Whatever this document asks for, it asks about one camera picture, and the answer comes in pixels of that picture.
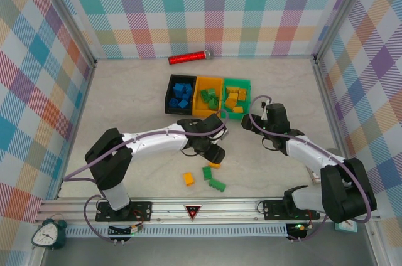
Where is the yellow plastic bin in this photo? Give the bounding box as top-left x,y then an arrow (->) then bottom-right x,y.
191,76 -> 224,120

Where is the green plastic bin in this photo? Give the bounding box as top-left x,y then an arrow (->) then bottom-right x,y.
219,78 -> 253,121

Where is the black plastic bin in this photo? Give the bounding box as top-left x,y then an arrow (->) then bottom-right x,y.
163,73 -> 198,115

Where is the red glitter toy microphone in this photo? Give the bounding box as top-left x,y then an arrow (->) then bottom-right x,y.
168,48 -> 215,66

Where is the black connector board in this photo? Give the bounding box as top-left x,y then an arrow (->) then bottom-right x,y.
285,222 -> 312,239
107,223 -> 146,238

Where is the mint square clock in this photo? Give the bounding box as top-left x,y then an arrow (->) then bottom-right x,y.
334,220 -> 358,233

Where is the dark green alarm clock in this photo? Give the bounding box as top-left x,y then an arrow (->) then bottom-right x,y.
30,214 -> 68,250

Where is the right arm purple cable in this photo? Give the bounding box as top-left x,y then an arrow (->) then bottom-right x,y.
248,95 -> 373,243

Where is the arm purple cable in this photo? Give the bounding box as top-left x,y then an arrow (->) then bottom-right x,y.
63,109 -> 229,244
248,95 -> 373,243

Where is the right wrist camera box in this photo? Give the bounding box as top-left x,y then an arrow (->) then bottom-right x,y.
259,98 -> 273,120

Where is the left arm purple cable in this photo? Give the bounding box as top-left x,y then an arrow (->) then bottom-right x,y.
63,109 -> 229,244

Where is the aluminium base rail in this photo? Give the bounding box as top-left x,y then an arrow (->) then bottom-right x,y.
36,196 -> 381,223

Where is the aluminium side rail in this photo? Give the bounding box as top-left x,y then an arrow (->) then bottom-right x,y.
313,60 -> 348,160

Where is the white slotted cable duct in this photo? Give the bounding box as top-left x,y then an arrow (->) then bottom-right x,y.
64,223 -> 288,238

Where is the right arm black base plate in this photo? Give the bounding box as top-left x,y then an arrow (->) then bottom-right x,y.
262,198 -> 321,221

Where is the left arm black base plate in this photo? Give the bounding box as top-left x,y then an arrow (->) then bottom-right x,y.
95,200 -> 153,223

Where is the aluminium frame post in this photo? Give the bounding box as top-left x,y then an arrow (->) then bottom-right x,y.
312,0 -> 373,66
36,0 -> 98,69

